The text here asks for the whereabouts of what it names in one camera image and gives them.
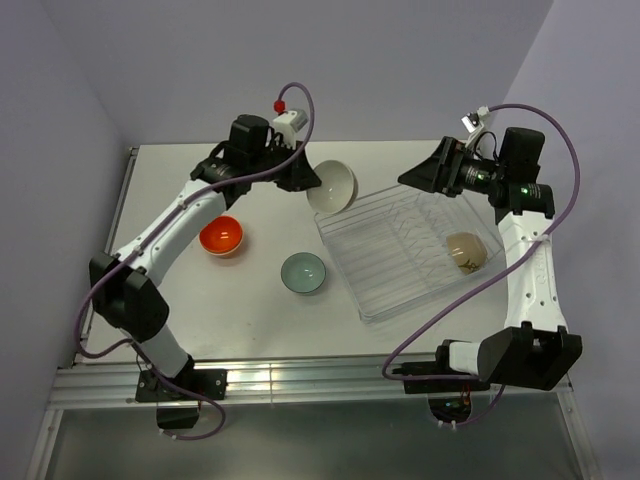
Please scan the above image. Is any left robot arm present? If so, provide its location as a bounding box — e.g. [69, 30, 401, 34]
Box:
[89, 109, 321, 399]

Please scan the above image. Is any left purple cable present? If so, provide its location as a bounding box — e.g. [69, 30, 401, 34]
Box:
[77, 82, 316, 441]

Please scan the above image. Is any clear plastic dish rack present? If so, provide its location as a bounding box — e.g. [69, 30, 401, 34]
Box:
[314, 185, 503, 324]

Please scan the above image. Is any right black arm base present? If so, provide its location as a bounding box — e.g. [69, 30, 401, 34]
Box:
[392, 340, 491, 426]

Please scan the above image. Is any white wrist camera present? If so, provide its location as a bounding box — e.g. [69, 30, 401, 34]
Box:
[272, 100, 309, 149]
[461, 106, 491, 149]

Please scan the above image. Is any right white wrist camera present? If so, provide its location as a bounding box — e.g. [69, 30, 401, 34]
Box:
[461, 106, 491, 149]

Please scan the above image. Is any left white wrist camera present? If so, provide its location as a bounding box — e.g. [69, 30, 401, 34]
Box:
[272, 100, 309, 149]

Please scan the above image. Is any aluminium rail frame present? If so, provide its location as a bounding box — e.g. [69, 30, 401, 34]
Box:
[27, 144, 601, 480]

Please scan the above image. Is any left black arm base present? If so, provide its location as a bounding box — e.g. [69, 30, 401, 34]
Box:
[134, 369, 227, 431]

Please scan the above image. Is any orange bowl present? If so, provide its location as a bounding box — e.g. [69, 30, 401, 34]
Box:
[199, 215, 244, 257]

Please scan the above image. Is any pale green bowl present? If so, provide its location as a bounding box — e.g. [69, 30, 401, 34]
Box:
[280, 252, 327, 294]

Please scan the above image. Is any cream bowl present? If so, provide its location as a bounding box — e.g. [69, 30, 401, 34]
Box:
[446, 232, 488, 275]
[306, 160, 359, 215]

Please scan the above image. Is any purple cable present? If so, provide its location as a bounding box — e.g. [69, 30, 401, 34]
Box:
[77, 82, 316, 441]
[381, 103, 581, 430]

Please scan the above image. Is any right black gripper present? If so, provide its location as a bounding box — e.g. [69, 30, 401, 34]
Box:
[397, 136, 506, 198]

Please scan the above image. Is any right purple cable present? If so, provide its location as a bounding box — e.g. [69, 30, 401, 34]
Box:
[381, 103, 581, 430]

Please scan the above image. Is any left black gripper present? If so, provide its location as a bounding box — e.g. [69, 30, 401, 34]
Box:
[247, 138, 321, 192]

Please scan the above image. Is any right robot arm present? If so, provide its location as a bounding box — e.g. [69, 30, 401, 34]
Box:
[395, 127, 583, 391]

